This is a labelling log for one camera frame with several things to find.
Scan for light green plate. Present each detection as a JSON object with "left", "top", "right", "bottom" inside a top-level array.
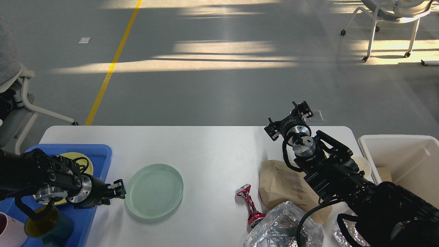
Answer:
[{"left": 125, "top": 164, "right": 184, "bottom": 220}]

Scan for crushed red soda can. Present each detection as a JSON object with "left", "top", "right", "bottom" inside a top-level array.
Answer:
[{"left": 235, "top": 184, "right": 266, "bottom": 229}]

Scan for white chair left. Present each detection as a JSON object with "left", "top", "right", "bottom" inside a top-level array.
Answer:
[{"left": 0, "top": 16, "right": 78, "bottom": 154}]

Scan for cardboard piece in bin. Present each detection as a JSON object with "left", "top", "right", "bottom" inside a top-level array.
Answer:
[{"left": 376, "top": 167, "right": 393, "bottom": 182}]

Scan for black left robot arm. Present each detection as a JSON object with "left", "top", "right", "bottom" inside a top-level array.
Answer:
[{"left": 0, "top": 149, "right": 127, "bottom": 221}]

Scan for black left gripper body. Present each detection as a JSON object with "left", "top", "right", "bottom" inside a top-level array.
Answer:
[{"left": 66, "top": 175, "right": 111, "bottom": 209}]

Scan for brown paper bag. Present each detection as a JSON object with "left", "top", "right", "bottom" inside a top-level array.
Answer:
[{"left": 258, "top": 160, "right": 319, "bottom": 212}]

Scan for yellow plate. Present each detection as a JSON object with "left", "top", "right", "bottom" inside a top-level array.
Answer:
[{"left": 34, "top": 152, "right": 94, "bottom": 206}]

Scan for blue plastic tray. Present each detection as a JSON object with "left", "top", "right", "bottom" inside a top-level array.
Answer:
[{"left": 0, "top": 144, "right": 112, "bottom": 247}]

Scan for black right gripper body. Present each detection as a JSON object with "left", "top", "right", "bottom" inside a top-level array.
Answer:
[{"left": 277, "top": 116, "right": 311, "bottom": 137}]

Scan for white chair top right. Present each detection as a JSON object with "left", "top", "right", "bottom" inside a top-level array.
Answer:
[{"left": 340, "top": 0, "right": 433, "bottom": 63}]

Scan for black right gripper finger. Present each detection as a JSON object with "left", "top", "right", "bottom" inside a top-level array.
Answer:
[
  {"left": 290, "top": 101, "right": 314, "bottom": 120},
  {"left": 264, "top": 118, "right": 283, "bottom": 142}
]

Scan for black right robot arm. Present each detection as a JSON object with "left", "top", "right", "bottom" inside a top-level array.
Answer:
[{"left": 264, "top": 101, "right": 438, "bottom": 247}]

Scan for small foil piece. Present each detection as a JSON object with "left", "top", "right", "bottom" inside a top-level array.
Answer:
[{"left": 332, "top": 209, "right": 370, "bottom": 247}]

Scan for white chair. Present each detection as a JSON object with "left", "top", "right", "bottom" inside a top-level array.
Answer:
[
  {"left": 0, "top": 16, "right": 78, "bottom": 154},
  {"left": 340, "top": 0, "right": 433, "bottom": 63}
]

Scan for white plastic bin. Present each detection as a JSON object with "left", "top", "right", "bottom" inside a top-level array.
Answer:
[{"left": 358, "top": 134, "right": 439, "bottom": 207}]

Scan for pink white cup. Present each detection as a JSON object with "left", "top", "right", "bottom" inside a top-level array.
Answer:
[{"left": 0, "top": 212, "right": 28, "bottom": 247}]

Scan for crumpled aluminium foil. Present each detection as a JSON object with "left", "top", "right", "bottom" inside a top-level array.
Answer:
[{"left": 243, "top": 201, "right": 324, "bottom": 247}]

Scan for dark green mug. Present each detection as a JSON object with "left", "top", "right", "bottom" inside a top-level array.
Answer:
[{"left": 24, "top": 207, "right": 75, "bottom": 247}]

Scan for white paper cup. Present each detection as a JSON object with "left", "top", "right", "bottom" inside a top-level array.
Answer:
[{"left": 351, "top": 155, "right": 371, "bottom": 178}]

